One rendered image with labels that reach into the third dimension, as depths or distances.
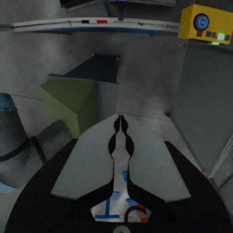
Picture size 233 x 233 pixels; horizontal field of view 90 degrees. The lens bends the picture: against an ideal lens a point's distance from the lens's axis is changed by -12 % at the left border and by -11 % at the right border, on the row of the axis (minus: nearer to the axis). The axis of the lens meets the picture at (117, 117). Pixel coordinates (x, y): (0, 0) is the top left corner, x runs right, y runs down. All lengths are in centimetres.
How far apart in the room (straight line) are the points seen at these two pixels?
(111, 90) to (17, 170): 42
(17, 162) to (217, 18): 70
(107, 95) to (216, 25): 46
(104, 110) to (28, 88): 151
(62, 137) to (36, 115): 176
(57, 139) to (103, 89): 29
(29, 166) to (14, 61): 170
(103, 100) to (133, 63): 103
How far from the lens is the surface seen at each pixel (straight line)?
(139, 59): 156
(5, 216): 172
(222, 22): 57
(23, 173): 40
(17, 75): 202
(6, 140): 36
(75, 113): 31
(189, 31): 51
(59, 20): 73
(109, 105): 59
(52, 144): 39
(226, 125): 103
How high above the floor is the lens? 153
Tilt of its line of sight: 59 degrees down
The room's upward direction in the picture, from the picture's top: 178 degrees counter-clockwise
